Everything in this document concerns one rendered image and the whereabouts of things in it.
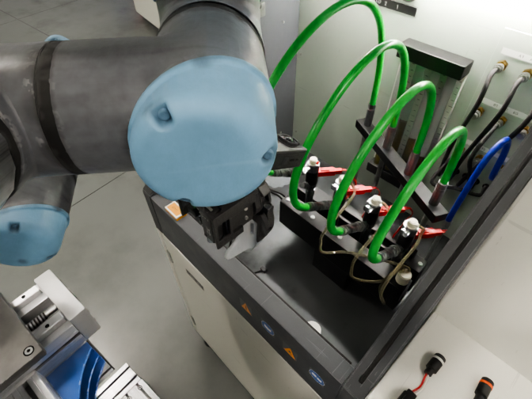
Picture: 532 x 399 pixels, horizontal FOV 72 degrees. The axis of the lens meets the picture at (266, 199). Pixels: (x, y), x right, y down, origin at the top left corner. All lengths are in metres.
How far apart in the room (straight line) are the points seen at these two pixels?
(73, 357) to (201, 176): 0.71
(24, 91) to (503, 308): 0.69
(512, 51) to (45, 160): 0.76
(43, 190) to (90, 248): 1.78
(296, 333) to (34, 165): 0.60
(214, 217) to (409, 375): 0.47
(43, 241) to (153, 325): 1.46
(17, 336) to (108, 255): 1.42
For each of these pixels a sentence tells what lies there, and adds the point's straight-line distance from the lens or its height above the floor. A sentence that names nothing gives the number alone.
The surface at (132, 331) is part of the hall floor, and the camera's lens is 1.88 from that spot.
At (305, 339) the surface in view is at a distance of 0.74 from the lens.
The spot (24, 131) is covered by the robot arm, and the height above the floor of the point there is 1.53.
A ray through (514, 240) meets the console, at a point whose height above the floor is 1.18.
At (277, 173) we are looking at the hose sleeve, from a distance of 0.69.
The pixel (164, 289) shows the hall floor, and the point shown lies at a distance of 1.93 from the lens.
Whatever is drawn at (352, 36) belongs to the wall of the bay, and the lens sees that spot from 0.98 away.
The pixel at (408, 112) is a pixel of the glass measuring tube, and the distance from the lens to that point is 0.93.
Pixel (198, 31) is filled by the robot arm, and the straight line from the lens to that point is 0.22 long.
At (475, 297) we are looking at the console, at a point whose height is 1.06.
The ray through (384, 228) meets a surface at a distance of 0.55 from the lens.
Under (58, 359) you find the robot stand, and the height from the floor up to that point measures 0.92.
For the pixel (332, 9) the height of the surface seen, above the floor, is 1.42.
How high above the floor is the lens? 1.63
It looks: 48 degrees down
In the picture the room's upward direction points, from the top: 1 degrees counter-clockwise
